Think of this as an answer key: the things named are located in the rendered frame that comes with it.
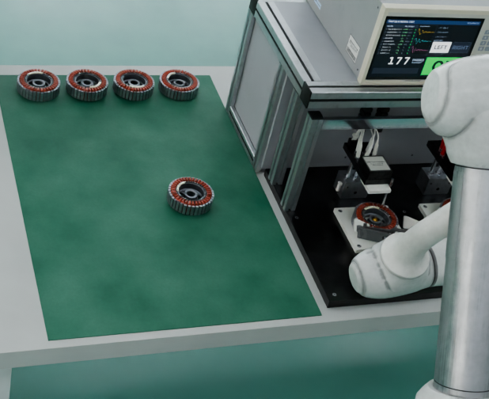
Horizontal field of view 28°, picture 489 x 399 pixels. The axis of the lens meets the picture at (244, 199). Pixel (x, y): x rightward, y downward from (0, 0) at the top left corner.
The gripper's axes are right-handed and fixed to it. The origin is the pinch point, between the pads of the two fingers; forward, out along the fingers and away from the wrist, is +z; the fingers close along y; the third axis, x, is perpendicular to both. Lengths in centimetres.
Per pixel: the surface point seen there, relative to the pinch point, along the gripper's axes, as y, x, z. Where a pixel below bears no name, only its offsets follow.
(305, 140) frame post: -20.4, 20.5, 1.6
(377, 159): 0.7, 14.9, 5.5
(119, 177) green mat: -58, 8, 28
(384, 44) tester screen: -5.7, 43.1, -6.4
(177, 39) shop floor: 16, 34, 223
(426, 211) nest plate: 17.2, 0.5, 8.3
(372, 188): -2.0, 8.3, 2.2
